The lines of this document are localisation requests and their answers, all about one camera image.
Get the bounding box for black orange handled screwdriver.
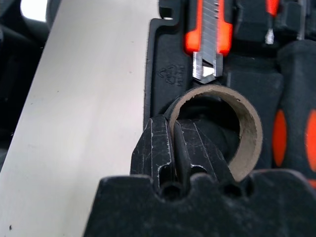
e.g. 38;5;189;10
271;40;316;190

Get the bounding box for orange black utility knife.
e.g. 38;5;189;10
184;0;234;85

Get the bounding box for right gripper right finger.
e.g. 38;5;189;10
173;120;236;186

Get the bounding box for brown core tape roll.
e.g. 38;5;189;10
162;85;264;183

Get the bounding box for black tool case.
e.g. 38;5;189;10
143;0;316;185

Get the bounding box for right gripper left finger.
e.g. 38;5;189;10
130;115;177;189

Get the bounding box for slim orange screwdriver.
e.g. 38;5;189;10
264;0;281;45

